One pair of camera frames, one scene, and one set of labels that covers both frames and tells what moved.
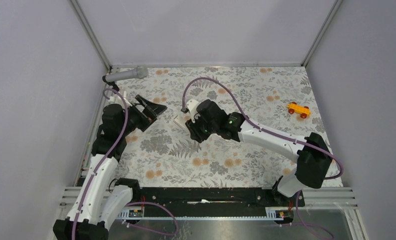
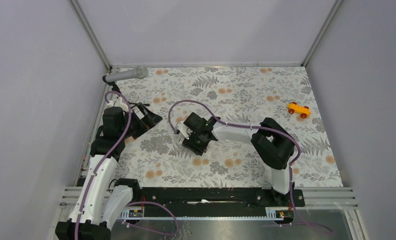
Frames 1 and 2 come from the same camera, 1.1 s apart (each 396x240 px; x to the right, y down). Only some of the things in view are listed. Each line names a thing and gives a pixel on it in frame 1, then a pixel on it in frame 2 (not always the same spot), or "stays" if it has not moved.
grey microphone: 140,72 stays
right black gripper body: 200,129 to 196,143
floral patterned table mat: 165,154 stays
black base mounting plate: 214,201 stays
